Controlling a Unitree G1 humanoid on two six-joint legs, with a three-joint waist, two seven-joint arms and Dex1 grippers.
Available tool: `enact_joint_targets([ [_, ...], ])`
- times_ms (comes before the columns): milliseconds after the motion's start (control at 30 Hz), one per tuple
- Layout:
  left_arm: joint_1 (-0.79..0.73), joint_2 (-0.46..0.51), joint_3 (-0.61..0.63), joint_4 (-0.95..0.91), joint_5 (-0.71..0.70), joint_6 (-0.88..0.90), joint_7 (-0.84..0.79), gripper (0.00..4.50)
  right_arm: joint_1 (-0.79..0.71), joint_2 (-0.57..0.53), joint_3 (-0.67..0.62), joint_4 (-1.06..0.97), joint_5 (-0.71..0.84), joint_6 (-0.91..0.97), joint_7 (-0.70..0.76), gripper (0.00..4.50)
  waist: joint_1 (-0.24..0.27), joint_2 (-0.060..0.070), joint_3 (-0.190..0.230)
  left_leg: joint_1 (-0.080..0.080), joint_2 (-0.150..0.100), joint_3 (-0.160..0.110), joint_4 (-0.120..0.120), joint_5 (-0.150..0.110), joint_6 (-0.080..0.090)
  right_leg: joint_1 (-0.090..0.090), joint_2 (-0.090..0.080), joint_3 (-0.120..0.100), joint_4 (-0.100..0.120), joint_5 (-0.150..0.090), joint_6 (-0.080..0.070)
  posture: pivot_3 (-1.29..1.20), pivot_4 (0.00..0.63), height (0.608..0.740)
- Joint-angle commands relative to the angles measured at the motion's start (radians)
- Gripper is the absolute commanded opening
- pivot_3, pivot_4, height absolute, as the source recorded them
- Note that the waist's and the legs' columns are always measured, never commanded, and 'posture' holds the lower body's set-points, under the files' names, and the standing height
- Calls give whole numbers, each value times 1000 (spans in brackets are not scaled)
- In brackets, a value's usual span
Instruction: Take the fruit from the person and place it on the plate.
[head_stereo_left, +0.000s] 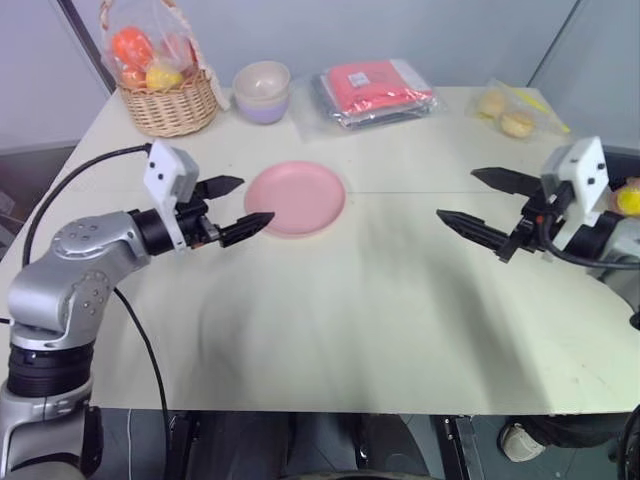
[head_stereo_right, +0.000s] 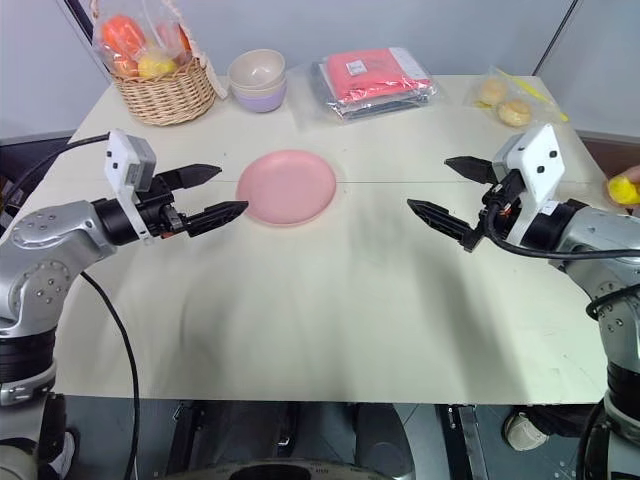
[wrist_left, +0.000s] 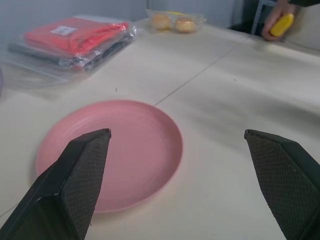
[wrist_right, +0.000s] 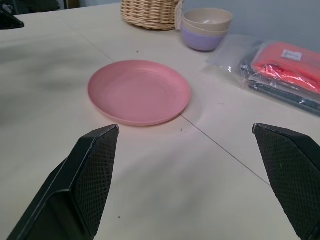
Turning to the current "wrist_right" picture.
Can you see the pink plastic plate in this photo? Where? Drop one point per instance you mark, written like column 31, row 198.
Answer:
column 139, row 92

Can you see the orange packaged cloth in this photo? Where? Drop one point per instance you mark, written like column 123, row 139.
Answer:
column 287, row 65

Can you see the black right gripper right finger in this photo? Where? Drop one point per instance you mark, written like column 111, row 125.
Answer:
column 290, row 175

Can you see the beige plastic bowl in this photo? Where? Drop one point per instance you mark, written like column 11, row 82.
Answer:
column 203, row 32
column 208, row 19

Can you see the clear plastic bag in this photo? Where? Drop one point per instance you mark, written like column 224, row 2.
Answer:
column 231, row 53

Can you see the purple plastic bowl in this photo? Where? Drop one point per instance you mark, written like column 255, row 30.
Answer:
column 200, row 41

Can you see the woven wicker basket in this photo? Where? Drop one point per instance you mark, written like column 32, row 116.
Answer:
column 151, row 13

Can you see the black object at table edge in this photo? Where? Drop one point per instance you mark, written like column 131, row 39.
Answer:
column 10, row 21

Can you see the dark packaged cloth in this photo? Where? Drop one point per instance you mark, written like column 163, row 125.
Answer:
column 280, row 92

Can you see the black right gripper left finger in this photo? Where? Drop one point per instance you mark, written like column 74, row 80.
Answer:
column 85, row 180

